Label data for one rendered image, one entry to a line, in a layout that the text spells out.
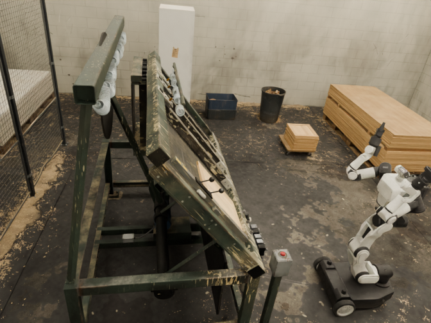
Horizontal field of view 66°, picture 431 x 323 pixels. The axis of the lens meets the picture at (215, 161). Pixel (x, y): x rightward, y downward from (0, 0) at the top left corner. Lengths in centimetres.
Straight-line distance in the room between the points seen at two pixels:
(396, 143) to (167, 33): 405
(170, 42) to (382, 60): 501
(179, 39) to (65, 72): 296
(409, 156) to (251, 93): 366
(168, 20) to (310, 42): 339
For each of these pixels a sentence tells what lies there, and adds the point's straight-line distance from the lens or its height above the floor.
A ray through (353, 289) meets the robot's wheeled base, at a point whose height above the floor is 17.
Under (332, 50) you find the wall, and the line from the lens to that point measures 826.
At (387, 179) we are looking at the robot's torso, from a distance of 311.
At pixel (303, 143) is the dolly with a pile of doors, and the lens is 588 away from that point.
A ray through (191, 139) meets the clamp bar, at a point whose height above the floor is 143.
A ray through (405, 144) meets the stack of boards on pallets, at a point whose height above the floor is 63.
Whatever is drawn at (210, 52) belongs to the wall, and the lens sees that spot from 757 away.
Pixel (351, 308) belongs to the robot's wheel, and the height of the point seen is 11.
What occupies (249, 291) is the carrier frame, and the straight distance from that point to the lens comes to 277.
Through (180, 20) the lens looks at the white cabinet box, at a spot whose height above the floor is 189.
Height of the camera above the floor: 274
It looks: 30 degrees down
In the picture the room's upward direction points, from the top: 6 degrees clockwise
